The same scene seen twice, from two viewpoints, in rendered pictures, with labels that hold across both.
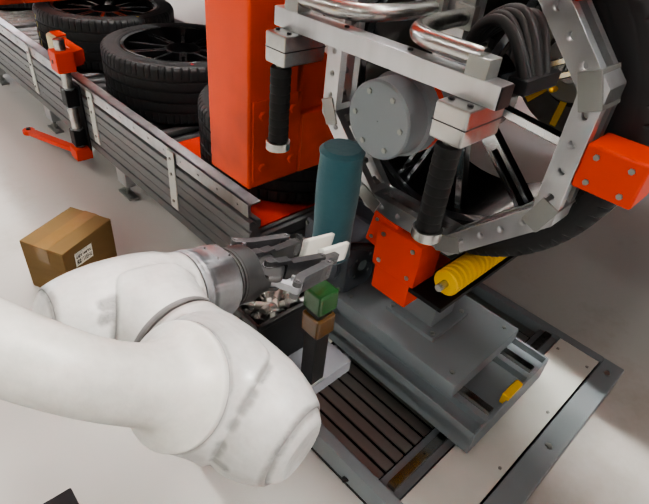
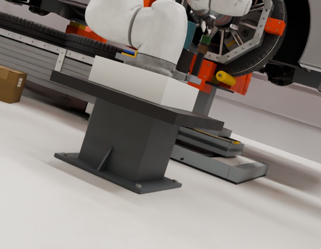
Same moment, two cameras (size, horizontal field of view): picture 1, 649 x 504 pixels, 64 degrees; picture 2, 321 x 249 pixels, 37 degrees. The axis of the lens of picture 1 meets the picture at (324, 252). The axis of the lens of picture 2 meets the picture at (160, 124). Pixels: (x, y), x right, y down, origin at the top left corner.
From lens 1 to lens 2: 206 cm
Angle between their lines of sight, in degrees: 37
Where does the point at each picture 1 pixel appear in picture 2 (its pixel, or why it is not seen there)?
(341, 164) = (192, 24)
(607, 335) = not seen: hidden behind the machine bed
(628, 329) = not seen: hidden behind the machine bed
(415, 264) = (209, 69)
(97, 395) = not seen: outside the picture
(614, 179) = (275, 25)
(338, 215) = (186, 45)
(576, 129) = (264, 14)
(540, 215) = (255, 40)
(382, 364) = (184, 129)
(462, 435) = (224, 147)
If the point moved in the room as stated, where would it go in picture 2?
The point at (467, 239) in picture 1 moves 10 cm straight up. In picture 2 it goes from (231, 55) to (236, 37)
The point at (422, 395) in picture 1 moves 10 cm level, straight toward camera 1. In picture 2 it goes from (205, 136) to (207, 138)
